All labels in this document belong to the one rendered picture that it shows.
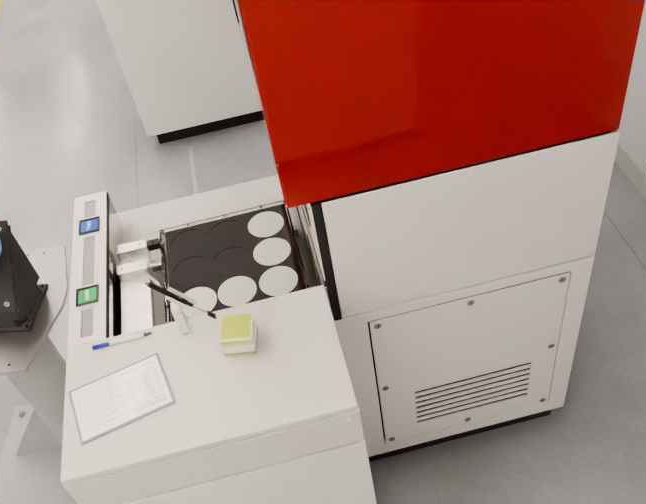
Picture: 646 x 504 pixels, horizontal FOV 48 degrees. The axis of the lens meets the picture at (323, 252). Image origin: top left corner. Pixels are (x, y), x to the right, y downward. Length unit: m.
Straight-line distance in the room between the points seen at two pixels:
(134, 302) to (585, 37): 1.23
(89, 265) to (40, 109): 2.70
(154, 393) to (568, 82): 1.08
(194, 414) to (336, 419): 0.30
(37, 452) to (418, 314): 1.57
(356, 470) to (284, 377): 0.31
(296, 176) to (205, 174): 2.21
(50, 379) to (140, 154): 1.85
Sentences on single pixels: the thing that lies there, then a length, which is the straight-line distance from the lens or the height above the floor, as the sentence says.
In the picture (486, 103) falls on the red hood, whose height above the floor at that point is 1.38.
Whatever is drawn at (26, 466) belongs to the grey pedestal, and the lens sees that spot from 2.89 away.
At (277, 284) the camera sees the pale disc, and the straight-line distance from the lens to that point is 1.83.
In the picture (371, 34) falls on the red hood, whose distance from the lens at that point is 1.34.
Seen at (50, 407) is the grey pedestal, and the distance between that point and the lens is 2.45.
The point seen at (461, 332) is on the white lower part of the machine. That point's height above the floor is 0.64.
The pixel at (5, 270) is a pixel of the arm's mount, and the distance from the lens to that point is 2.04.
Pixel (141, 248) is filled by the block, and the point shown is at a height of 0.91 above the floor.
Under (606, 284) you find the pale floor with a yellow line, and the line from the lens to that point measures 3.03.
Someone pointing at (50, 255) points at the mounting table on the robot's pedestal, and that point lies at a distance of 2.28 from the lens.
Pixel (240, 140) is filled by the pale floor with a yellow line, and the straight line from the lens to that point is 3.83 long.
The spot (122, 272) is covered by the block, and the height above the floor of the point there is 0.91.
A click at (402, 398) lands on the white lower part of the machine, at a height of 0.38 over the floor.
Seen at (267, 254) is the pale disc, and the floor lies 0.90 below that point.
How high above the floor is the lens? 2.26
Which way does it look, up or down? 46 degrees down
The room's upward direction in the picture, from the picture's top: 11 degrees counter-clockwise
